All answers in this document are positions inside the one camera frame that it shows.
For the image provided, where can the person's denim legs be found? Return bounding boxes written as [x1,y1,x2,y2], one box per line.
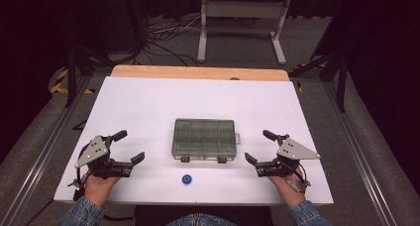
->
[163,212,240,226]

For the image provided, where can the bundle of floor cables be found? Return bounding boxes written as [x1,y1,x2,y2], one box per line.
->
[132,13,203,67]

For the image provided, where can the wooden table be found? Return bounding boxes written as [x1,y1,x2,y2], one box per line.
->
[110,64,291,82]

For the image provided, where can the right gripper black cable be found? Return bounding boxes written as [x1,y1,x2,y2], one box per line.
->
[285,161,312,194]

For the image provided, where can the person's left hand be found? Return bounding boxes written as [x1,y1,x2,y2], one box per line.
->
[83,172,122,207]

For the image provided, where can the yellow black floor tape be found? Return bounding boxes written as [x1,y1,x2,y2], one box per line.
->
[294,61,329,95]
[49,68,97,96]

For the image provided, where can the dark cloth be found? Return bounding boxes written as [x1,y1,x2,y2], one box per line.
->
[133,204,275,226]

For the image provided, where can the person's right hand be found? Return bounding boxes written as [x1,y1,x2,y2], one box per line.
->
[266,168,307,209]

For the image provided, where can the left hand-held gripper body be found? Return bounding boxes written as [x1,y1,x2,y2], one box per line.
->
[73,135,134,180]

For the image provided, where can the aluminium floor rail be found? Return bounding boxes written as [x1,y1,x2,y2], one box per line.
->
[322,81,401,226]
[0,76,95,226]

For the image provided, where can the clear plastic compartment box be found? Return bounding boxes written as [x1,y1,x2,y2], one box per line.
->
[170,117,244,165]

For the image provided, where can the white table board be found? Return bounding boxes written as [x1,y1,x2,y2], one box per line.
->
[52,75,335,206]

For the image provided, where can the grey metal stand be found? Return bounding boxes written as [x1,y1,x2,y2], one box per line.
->
[196,0,292,66]

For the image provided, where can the black tripod stand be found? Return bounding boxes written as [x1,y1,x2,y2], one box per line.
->
[288,50,349,114]

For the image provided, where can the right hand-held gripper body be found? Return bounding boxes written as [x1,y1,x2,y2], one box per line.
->
[256,136,322,178]

